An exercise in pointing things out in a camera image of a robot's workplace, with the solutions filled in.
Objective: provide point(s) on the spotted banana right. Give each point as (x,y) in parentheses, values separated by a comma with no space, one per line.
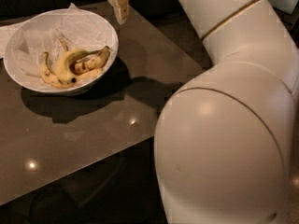
(96,62)

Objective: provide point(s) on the spotted banana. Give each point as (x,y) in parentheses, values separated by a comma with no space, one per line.
(47,76)
(96,62)
(89,76)

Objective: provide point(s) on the spotted banana bottom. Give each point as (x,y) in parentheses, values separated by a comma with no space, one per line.
(89,76)

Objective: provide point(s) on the white paper liner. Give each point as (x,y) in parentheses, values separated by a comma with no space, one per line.
(78,28)

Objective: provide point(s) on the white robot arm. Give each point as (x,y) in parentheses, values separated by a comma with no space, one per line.
(223,141)

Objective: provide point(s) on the white bowl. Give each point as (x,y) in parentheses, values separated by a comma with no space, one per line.
(102,25)

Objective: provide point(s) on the dark appliance with vent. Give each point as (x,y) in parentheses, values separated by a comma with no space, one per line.
(288,11)

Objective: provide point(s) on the spotted banana left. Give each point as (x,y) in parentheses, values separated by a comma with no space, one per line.
(47,76)

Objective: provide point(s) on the yellow green banana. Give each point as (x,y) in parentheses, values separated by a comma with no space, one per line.
(62,70)

